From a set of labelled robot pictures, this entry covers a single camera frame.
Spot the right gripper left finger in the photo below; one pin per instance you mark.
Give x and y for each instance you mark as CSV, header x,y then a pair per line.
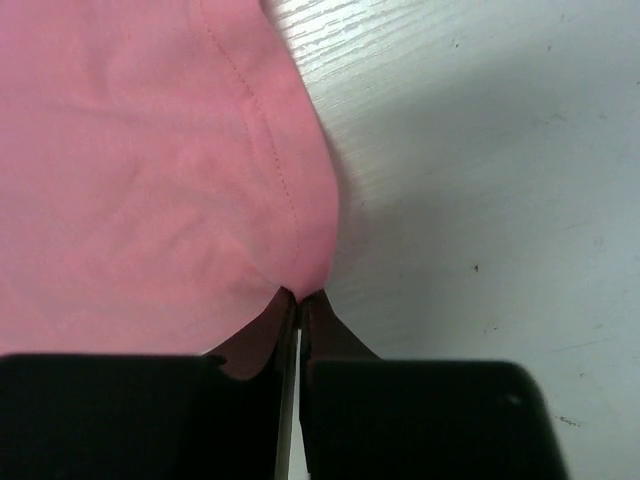
x,y
248,406

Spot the pink t shirt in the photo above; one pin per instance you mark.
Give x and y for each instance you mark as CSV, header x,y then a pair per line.
x,y
163,175

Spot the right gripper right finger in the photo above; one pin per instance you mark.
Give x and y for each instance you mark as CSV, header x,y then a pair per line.
x,y
341,397

